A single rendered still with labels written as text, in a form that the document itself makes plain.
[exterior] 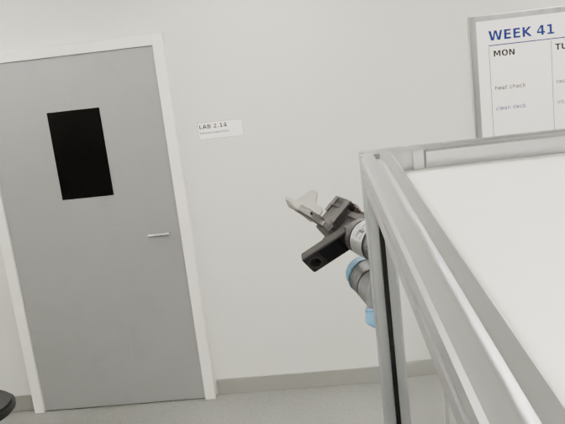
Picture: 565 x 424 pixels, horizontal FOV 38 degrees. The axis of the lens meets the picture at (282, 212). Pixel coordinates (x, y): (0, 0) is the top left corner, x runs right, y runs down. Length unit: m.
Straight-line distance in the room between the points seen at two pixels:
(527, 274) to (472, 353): 0.19
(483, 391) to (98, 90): 4.30
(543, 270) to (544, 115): 4.02
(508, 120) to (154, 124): 1.94
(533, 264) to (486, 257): 0.04
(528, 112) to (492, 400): 4.25
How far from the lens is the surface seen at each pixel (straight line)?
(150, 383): 5.04
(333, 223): 1.68
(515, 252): 0.67
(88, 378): 5.13
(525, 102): 4.60
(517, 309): 0.55
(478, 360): 0.43
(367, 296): 1.60
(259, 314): 4.81
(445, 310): 0.49
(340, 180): 4.57
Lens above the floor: 2.17
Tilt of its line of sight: 13 degrees down
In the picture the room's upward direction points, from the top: 7 degrees counter-clockwise
